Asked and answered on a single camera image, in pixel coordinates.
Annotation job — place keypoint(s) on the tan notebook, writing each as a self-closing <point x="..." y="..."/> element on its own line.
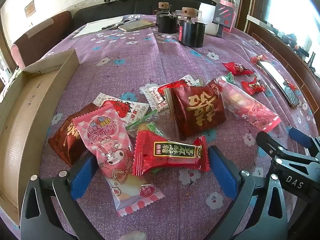
<point x="137" y="25"/>

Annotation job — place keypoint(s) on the black pink phone stand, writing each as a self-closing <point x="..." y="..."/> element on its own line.
<point x="223" y="17"/>

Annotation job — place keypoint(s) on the pink checked snack packet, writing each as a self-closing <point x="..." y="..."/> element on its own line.
<point x="100" y="135"/>

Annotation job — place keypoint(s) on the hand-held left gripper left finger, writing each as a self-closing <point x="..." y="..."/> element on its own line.
<point x="83" y="175"/>

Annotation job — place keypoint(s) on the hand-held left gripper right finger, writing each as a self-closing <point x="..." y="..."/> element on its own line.
<point x="222" y="173"/>

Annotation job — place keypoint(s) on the white cup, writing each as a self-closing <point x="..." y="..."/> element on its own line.
<point x="208" y="15"/>

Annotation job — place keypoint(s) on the small red candy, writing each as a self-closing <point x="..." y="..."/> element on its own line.
<point x="252" y="86"/>
<point x="237" y="68"/>

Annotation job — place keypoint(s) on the dark red gold-print packet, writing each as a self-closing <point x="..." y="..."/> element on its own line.
<point x="197" y="110"/>

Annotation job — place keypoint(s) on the white red-print snack packet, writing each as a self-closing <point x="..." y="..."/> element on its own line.
<point x="130" y="112"/>
<point x="155" y="95"/>

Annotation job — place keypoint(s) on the green clear snack packet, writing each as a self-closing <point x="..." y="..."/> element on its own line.
<point x="228" y="78"/>
<point x="152" y="127"/>

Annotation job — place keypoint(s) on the cardboard box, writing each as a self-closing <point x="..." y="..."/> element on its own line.
<point x="15" y="135"/>

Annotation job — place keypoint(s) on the brown-red snack packet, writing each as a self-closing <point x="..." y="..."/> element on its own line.
<point x="65" y="140"/>

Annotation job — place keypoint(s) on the brown wooden furniture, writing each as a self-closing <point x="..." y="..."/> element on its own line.
<point x="275" y="40"/>

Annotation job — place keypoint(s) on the purple floral tablecloth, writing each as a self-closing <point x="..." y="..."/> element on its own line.
<point x="175" y="62"/>

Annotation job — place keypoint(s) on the brown upholstered chair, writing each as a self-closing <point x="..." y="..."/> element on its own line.
<point x="42" y="37"/>

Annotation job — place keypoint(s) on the black sofa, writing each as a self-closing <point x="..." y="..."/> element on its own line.
<point x="140" y="5"/>

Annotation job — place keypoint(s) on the red black-label candy packet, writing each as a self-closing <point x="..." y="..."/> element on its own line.
<point x="150" y="155"/>

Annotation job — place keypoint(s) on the white paper sheet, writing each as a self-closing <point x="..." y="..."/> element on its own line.
<point x="95" y="27"/>

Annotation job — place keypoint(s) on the small wall label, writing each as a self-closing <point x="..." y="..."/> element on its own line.
<point x="30" y="8"/>

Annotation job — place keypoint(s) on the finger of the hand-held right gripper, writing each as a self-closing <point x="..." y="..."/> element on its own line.
<point x="301" y="138"/>
<point x="267" y="142"/>

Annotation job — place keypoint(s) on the black smartphone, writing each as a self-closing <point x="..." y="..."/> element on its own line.
<point x="275" y="80"/>

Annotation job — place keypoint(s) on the black pen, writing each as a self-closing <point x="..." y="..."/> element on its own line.
<point x="112" y="25"/>

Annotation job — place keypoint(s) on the black canister with wooden stopper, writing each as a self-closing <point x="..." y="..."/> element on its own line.
<point x="167" y="23"/>
<point x="191" y="35"/>

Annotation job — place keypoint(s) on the clear pink cartoon packet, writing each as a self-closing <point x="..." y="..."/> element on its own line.
<point x="250" y="110"/>
<point x="132" y="195"/>

